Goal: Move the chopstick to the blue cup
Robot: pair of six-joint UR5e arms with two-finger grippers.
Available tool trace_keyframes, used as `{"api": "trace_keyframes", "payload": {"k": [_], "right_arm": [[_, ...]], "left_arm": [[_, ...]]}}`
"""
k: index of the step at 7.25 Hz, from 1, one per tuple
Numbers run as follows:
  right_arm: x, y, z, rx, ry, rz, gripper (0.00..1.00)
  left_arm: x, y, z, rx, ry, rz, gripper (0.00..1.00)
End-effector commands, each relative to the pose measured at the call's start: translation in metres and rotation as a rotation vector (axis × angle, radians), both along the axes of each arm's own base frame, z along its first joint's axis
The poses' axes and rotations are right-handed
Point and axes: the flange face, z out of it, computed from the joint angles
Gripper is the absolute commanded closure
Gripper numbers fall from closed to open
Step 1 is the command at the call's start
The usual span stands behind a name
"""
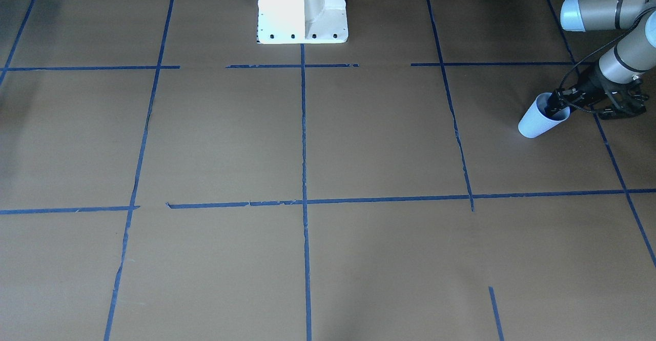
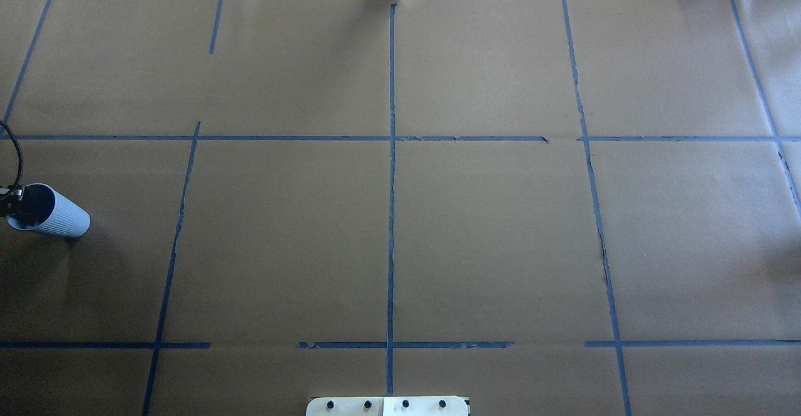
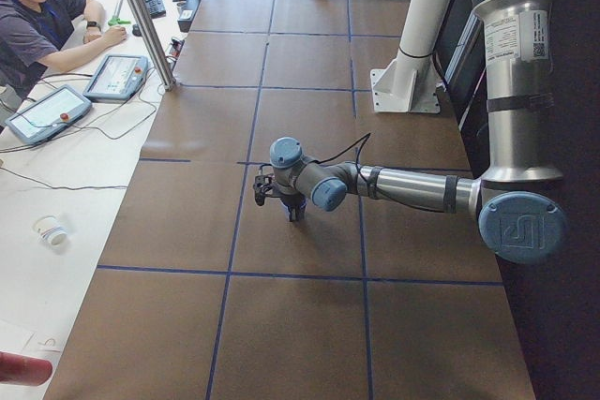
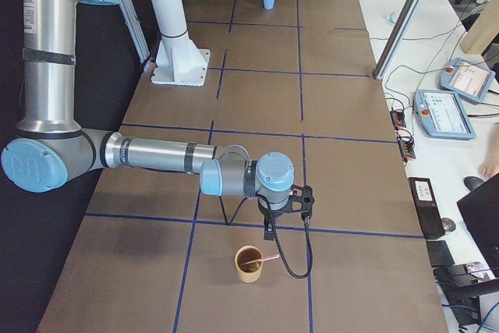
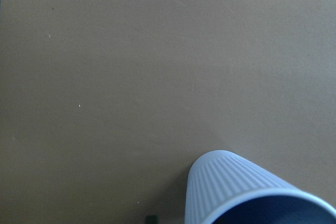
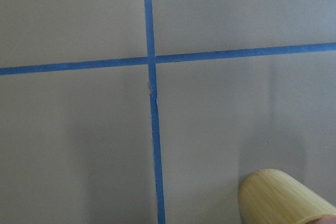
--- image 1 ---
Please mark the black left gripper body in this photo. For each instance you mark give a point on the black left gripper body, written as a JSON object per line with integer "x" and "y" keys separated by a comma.
{"x": 587, "y": 87}

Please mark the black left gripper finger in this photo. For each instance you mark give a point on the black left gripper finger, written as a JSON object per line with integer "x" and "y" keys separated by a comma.
{"x": 554, "y": 105}

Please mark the light blue ribbed cup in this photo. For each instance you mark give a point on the light blue ribbed cup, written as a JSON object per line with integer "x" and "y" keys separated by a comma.
{"x": 535, "y": 122}

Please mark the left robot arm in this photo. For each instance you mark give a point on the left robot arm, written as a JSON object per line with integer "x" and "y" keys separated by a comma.
{"x": 630, "y": 54}

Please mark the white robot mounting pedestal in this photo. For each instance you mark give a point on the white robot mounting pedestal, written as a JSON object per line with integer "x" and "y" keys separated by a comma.
{"x": 285, "y": 22}

